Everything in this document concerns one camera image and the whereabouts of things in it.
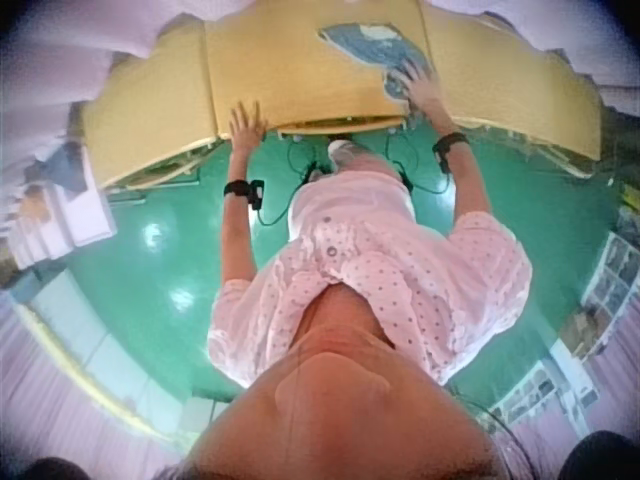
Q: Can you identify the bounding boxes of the person's left hand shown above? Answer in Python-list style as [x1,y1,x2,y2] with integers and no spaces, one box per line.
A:
[228,99,274,152]

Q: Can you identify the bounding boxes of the person's right hand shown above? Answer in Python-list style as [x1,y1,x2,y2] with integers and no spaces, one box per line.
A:
[401,60,447,117]

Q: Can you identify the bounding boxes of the blue patterned cloth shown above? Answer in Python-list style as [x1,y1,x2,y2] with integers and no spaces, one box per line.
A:
[318,21,434,104]

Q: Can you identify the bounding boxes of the yellow wooden table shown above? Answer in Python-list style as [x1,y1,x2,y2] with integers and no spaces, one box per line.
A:
[203,0,432,140]
[81,23,222,192]
[419,8,604,162]

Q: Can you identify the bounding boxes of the black wrist band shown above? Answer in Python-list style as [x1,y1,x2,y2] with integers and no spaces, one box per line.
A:
[431,130,472,174]
[222,178,267,212]

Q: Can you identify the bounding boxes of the person's legs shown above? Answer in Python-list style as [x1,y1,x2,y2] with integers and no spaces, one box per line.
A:
[327,139,405,182]

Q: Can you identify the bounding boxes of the white fabric heap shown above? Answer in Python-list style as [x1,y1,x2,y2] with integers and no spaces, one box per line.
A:
[469,0,640,114]
[0,0,174,166]

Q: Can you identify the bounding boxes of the white shelf with goods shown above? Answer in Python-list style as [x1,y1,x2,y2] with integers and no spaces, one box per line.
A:
[0,137,119,274]

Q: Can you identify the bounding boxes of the pale bench with yellow edge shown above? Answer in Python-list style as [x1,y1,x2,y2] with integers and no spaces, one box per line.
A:
[12,267,206,444]

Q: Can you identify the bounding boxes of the white rack with pictures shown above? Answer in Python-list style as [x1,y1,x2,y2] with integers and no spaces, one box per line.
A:
[492,344,604,444]
[579,229,640,334]

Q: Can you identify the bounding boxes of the black floor cable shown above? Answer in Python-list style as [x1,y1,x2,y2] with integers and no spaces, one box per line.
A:
[255,138,324,227]
[383,130,452,196]

